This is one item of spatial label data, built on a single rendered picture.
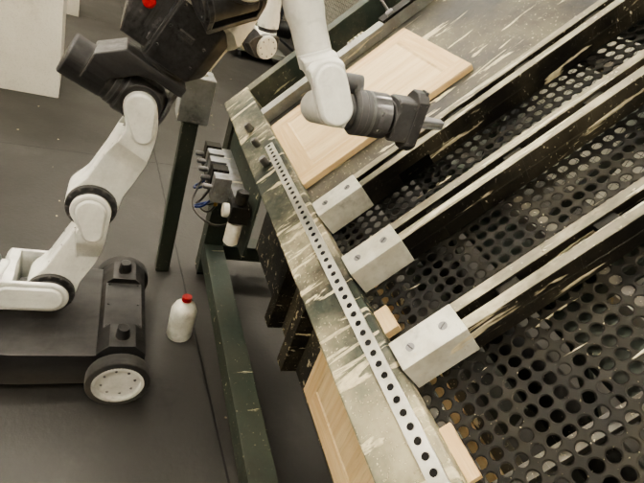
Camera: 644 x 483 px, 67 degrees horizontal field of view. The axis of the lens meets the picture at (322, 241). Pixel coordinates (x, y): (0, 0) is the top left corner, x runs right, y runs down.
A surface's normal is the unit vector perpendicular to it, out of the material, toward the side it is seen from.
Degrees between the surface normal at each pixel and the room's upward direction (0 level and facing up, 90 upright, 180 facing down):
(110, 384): 90
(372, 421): 51
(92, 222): 90
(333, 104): 73
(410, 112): 90
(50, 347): 0
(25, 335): 0
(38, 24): 90
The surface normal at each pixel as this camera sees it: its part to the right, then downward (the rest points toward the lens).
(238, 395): 0.32, -0.82
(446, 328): -0.50, -0.59
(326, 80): 0.35, 0.29
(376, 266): 0.29, 0.57
